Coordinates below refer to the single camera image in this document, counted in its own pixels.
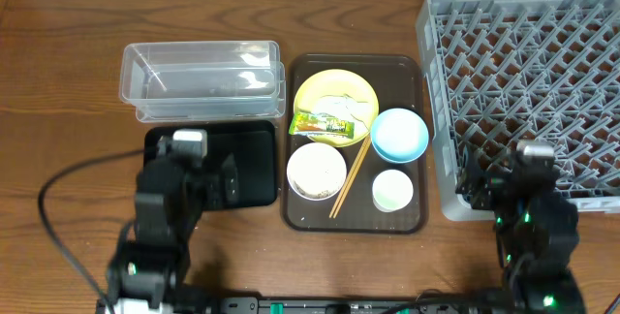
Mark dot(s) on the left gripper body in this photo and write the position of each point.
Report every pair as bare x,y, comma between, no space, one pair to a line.
204,178

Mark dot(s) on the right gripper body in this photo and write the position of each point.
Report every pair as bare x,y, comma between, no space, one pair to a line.
484,178

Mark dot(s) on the small pale green cup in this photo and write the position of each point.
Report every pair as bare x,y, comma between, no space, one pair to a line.
392,190

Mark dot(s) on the light blue bowl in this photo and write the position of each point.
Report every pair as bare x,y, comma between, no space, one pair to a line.
399,136

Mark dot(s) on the white bowl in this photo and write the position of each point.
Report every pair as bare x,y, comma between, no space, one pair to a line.
316,171

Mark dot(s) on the green snack wrapper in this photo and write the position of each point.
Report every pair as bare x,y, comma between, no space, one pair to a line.
311,124

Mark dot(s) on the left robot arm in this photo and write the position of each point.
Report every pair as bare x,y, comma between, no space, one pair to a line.
147,271

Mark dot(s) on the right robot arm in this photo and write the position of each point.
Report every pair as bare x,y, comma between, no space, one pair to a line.
535,227

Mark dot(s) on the grey dishwasher rack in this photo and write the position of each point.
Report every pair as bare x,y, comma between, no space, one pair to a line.
502,71

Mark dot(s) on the black plastic tray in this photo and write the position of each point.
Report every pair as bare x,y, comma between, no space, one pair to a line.
250,143

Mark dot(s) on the clear plastic bin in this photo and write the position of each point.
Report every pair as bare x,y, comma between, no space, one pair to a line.
203,81

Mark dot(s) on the wooden chopstick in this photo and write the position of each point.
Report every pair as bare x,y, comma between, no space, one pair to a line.
350,178

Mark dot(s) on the yellow plate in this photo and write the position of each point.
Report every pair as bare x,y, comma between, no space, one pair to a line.
336,82

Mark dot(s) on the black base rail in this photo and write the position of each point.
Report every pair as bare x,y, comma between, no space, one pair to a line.
334,306

